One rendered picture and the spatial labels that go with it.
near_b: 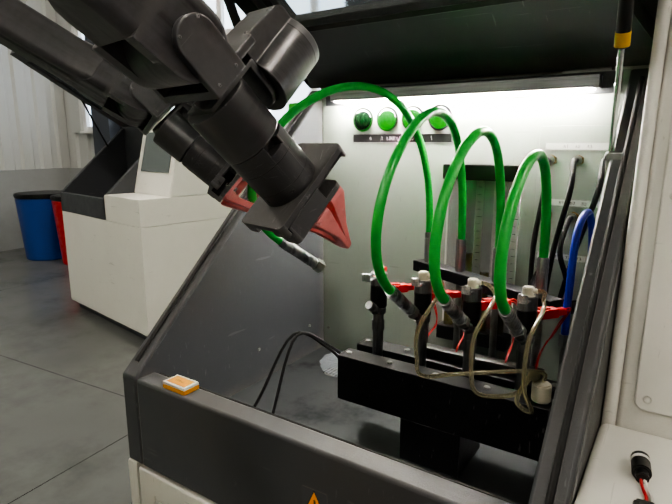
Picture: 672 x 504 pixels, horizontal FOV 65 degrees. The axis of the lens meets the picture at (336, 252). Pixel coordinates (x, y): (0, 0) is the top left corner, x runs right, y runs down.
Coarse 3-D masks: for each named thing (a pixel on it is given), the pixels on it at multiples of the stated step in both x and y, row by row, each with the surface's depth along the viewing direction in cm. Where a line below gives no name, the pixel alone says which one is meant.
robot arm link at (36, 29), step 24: (0, 0) 66; (0, 24) 65; (24, 24) 67; (48, 24) 68; (24, 48) 68; (48, 48) 68; (72, 48) 69; (72, 72) 69; (96, 72) 70; (120, 72) 71; (96, 96) 73; (120, 96) 71; (120, 120) 77; (144, 120) 76
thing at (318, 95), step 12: (336, 84) 85; (348, 84) 86; (360, 84) 87; (372, 84) 89; (312, 96) 83; (324, 96) 84; (384, 96) 91; (396, 96) 92; (300, 108) 82; (288, 120) 81; (408, 120) 95; (420, 132) 96; (420, 144) 97; (420, 156) 98; (252, 192) 80; (432, 192) 101; (432, 204) 101; (432, 216) 101; (276, 240) 83
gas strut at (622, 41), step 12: (624, 0) 65; (624, 12) 66; (624, 24) 66; (624, 36) 67; (624, 48) 68; (612, 108) 73; (612, 120) 74; (612, 132) 75; (612, 144) 76; (612, 156) 76
